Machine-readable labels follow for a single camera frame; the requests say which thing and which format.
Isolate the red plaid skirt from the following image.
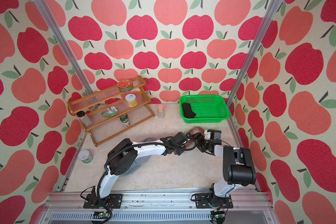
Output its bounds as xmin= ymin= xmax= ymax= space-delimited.
xmin=185 ymin=127 xmax=204 ymax=148

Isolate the black skirt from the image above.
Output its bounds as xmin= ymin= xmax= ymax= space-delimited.
xmin=182 ymin=103 xmax=197 ymax=119

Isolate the green plastic basket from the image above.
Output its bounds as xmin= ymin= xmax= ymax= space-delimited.
xmin=179 ymin=95 xmax=230 ymax=123

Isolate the light denim skirt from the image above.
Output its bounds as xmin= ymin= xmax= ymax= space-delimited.
xmin=122 ymin=144 xmax=159 ymax=176

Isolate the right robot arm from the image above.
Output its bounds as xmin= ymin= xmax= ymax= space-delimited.
xmin=191 ymin=129 xmax=256 ymax=209

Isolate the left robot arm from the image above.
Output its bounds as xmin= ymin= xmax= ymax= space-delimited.
xmin=80 ymin=132 xmax=197 ymax=209

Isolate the pink-cap clear bottle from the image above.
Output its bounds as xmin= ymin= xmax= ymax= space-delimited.
xmin=157 ymin=104 xmax=165 ymax=119

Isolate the wooden two-tier shelf rack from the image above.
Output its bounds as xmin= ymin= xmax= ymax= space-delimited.
xmin=67 ymin=76 xmax=155 ymax=147

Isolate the green snack packet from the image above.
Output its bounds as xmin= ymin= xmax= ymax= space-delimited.
xmin=101 ymin=106 xmax=119 ymax=118

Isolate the red-lid tin can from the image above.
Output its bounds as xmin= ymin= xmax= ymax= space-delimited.
xmin=117 ymin=79 xmax=133 ymax=93

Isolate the white small cup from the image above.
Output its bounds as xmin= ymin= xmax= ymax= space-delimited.
xmin=77 ymin=150 xmax=93 ymax=164

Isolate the black-cap spice jar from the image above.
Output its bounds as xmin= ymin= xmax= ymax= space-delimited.
xmin=77 ymin=111 xmax=92 ymax=127

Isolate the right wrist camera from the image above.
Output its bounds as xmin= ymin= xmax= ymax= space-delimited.
xmin=204 ymin=129 xmax=212 ymax=140

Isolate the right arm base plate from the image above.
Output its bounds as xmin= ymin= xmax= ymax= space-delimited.
xmin=191 ymin=193 xmax=233 ymax=210

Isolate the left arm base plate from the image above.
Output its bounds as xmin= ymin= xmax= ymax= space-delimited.
xmin=80 ymin=193 xmax=123 ymax=209

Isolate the right aluminium corner post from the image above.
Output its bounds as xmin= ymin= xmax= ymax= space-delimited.
xmin=225 ymin=0 xmax=281 ymax=108

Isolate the aluminium corner post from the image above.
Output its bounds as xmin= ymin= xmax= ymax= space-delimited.
xmin=34 ymin=0 xmax=94 ymax=95
xmin=225 ymin=0 xmax=281 ymax=108

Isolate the left aluminium corner post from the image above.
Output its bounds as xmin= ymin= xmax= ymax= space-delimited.
xmin=34 ymin=0 xmax=94 ymax=95

